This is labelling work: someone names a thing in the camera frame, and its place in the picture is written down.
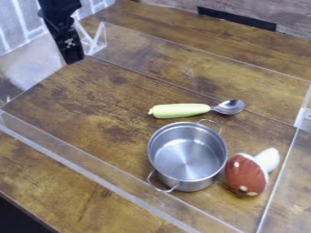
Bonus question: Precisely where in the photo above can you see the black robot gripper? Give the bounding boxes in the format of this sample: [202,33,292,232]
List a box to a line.
[37,0,84,65]

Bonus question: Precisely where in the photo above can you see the green handled metal spoon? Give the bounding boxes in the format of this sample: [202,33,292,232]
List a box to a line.
[148,100,245,118]

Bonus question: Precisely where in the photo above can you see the clear acrylic right barrier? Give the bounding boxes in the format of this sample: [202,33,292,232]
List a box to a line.
[256,86,311,233]

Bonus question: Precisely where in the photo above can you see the black strip on table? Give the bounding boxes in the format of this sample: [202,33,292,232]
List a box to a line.
[196,6,277,32]

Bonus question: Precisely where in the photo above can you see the red plush mushroom toy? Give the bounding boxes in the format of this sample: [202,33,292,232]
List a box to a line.
[224,147,278,197]

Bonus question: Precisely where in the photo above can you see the clear acrylic front barrier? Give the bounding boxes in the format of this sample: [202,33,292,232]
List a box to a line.
[0,109,244,233]

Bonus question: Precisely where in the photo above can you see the clear acrylic barrier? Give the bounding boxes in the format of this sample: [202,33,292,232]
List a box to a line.
[256,86,311,233]
[0,109,244,233]

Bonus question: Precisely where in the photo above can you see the clear acrylic triangle bracket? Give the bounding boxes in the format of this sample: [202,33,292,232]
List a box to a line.
[74,22,106,56]

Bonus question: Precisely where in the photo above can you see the small steel pot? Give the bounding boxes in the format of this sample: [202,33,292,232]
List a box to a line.
[146,119,228,193]

